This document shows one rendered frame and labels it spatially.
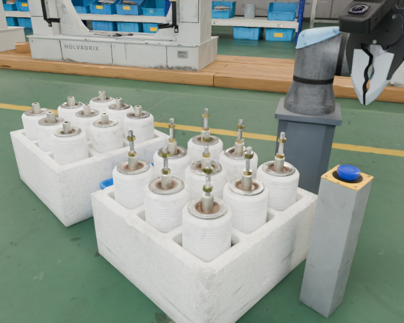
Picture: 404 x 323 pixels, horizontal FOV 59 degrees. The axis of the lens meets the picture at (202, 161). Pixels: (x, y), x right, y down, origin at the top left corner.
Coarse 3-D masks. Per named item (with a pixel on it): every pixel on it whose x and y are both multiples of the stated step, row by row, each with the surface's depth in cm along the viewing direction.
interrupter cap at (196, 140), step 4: (196, 136) 99; (200, 136) 99; (212, 136) 99; (192, 140) 96; (196, 140) 96; (200, 140) 97; (212, 140) 97; (216, 140) 97; (196, 144) 95; (200, 144) 94; (204, 144) 94; (208, 144) 94; (212, 144) 94
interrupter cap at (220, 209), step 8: (192, 200) 69; (200, 200) 69; (216, 200) 69; (192, 208) 66; (200, 208) 67; (216, 208) 67; (224, 208) 67; (200, 216) 64; (208, 216) 64; (216, 216) 64
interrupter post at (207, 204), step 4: (204, 192) 66; (204, 196) 65; (208, 196) 65; (212, 196) 65; (204, 200) 65; (208, 200) 65; (212, 200) 66; (204, 204) 66; (208, 204) 66; (212, 204) 66; (204, 208) 66; (208, 208) 66; (212, 208) 67
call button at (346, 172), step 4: (340, 168) 65; (344, 168) 65; (348, 168) 65; (352, 168) 65; (356, 168) 66; (340, 172) 65; (344, 172) 64; (348, 172) 64; (352, 172) 64; (356, 172) 64; (340, 176) 65; (344, 176) 64; (348, 176) 64; (352, 176) 64; (356, 176) 64
